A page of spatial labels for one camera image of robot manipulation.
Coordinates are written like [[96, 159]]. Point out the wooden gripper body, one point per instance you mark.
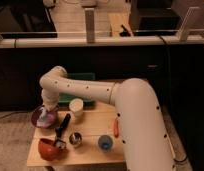
[[51, 107]]

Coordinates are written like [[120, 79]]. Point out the blue grey towel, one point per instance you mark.
[[45, 118]]

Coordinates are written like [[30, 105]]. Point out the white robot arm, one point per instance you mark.
[[145, 140]]

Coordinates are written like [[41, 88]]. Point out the purple bowl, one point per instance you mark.
[[35, 115]]

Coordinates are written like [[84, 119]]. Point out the red orange bowl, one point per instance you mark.
[[50, 150]]

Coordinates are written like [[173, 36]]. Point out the white cup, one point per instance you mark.
[[76, 107]]

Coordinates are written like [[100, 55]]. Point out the small metal cup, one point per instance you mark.
[[75, 139]]

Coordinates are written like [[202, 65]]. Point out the blue plastic cup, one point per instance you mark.
[[105, 143]]

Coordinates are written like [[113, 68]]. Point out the orange carrot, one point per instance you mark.
[[116, 128]]

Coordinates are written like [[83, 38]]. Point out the black object on shelf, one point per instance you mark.
[[124, 32]]

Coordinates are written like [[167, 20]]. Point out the black handled scoop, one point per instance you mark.
[[62, 128]]

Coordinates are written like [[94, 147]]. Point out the white horizontal rail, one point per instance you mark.
[[99, 41]]

